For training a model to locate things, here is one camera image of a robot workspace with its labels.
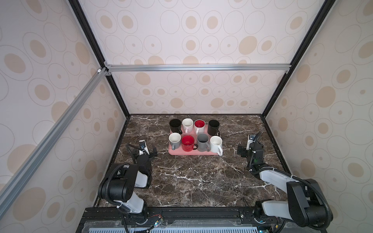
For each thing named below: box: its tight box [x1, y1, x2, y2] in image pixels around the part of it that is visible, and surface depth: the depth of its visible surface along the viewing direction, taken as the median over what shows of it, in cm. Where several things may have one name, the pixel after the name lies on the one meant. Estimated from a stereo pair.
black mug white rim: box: [207, 119, 221, 136], surface depth 105 cm
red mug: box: [181, 134, 198, 152], surface depth 99 cm
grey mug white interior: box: [168, 132, 182, 151], surface depth 95 cm
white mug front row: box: [193, 118, 206, 135], surface depth 106 cm
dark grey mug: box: [196, 133, 211, 152], surface depth 94 cm
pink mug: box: [181, 117, 194, 134], surface depth 105 cm
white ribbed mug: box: [209, 135, 223, 157], surface depth 94 cm
